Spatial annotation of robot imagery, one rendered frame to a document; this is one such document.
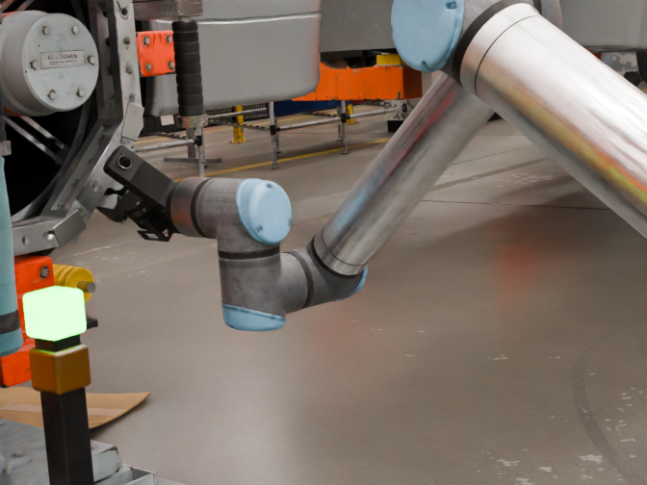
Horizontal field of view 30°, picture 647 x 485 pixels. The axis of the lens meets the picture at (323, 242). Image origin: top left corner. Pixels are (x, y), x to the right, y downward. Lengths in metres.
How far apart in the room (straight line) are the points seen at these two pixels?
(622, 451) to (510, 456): 0.22
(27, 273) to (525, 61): 0.83
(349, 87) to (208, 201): 4.13
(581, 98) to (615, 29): 2.75
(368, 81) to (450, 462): 3.51
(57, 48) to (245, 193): 0.32
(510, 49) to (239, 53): 1.02
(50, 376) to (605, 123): 0.58
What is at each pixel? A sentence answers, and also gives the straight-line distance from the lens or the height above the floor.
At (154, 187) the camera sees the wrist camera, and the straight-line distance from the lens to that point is 1.81.
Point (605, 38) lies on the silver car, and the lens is 3.98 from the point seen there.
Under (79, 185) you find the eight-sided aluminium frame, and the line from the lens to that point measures 1.86.
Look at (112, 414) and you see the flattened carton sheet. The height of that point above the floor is 0.01.
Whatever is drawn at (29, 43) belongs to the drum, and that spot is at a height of 0.88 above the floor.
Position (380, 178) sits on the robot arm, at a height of 0.67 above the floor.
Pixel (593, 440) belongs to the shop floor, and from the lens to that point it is 2.60.
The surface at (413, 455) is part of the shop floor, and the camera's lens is 2.52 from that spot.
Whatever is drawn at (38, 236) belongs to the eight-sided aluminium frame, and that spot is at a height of 0.60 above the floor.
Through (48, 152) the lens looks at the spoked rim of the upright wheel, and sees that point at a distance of 1.94.
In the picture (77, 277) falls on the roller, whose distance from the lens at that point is 1.86.
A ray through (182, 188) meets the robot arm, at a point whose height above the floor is 0.66.
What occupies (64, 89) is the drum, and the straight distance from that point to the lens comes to 1.64.
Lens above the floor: 0.88
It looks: 10 degrees down
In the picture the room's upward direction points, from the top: 3 degrees counter-clockwise
